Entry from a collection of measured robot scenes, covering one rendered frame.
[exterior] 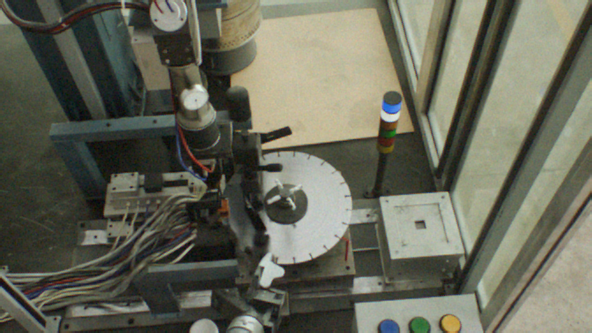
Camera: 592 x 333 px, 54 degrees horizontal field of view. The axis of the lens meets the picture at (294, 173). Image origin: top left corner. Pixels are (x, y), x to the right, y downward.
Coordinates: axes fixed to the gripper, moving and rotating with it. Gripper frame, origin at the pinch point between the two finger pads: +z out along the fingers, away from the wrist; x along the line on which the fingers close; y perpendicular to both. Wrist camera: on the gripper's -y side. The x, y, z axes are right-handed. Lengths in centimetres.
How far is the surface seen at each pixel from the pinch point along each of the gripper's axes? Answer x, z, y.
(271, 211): 14.1, 8.0, -2.0
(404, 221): 13.9, 18.9, 30.3
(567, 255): -30, 115, 100
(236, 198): 14.5, 10.4, -12.0
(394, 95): 45, 19, 22
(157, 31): 60, -29, -16
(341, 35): 47, 93, -3
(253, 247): 7.6, 0.2, -3.7
